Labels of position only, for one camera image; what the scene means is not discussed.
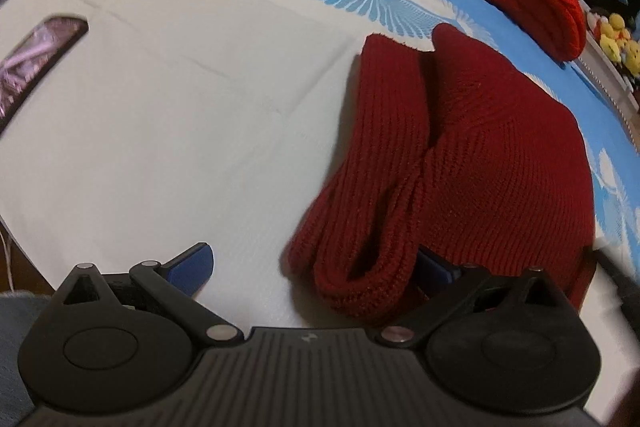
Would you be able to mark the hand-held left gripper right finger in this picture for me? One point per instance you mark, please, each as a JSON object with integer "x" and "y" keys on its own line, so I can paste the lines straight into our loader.
{"x": 434, "y": 271}

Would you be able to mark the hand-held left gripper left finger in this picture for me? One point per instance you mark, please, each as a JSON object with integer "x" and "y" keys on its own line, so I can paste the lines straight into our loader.
{"x": 192, "y": 268}

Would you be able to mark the dark red knit sweater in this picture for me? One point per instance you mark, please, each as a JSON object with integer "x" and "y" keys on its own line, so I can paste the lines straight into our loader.
{"x": 490, "y": 147}

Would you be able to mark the blue and white printed bedsheet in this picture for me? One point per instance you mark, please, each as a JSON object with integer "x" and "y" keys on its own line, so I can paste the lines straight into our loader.
{"x": 175, "y": 107}

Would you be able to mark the blue grey cloth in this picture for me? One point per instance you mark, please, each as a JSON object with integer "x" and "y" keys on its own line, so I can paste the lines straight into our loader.
{"x": 17, "y": 347}

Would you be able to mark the black smartphone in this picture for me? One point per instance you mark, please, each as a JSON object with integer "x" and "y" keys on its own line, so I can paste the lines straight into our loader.
{"x": 35, "y": 67}

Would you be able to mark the yellow plush toy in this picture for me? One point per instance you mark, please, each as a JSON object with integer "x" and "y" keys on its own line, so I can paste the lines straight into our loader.
{"x": 612, "y": 34}
{"x": 631, "y": 54}

